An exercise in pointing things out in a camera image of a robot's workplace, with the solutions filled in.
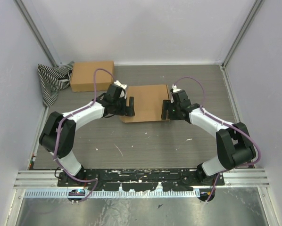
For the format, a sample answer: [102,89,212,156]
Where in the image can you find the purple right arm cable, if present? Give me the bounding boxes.
[172,76,262,204]

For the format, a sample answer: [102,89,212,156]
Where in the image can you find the aluminium corner post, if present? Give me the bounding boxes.
[14,0,62,67]
[221,0,265,69]

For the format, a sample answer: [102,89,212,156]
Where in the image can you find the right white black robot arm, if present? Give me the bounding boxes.
[161,88,257,186]

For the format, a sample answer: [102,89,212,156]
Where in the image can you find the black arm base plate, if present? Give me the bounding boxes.
[58,168,216,192]

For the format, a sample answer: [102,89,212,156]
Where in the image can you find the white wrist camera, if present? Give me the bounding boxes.
[170,84,181,103]
[114,80,127,99]

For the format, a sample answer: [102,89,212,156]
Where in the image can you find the brown cardboard box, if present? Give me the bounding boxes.
[70,61,114,92]

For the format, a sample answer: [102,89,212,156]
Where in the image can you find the aluminium front rail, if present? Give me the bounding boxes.
[14,168,269,191]

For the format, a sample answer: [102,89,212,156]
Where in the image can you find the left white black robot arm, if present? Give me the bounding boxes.
[39,81,135,187]

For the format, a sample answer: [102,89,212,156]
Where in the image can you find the black white striped cloth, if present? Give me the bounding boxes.
[37,61,75,107]

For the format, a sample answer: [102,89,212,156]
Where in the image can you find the left aluminium corner post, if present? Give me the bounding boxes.
[14,0,62,67]

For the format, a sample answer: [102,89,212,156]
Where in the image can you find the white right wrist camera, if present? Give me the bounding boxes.
[170,84,181,103]

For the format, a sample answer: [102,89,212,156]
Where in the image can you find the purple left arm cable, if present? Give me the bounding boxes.
[52,68,115,203]

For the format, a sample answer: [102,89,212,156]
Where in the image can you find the right aluminium corner post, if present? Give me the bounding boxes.
[221,0,265,69]

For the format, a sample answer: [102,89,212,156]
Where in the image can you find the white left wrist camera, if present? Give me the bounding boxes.
[114,80,127,99]

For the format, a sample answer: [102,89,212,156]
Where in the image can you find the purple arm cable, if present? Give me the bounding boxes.
[172,76,262,204]
[52,68,115,203]

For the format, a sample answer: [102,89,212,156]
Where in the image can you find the slotted grey cable duct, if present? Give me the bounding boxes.
[23,189,200,199]

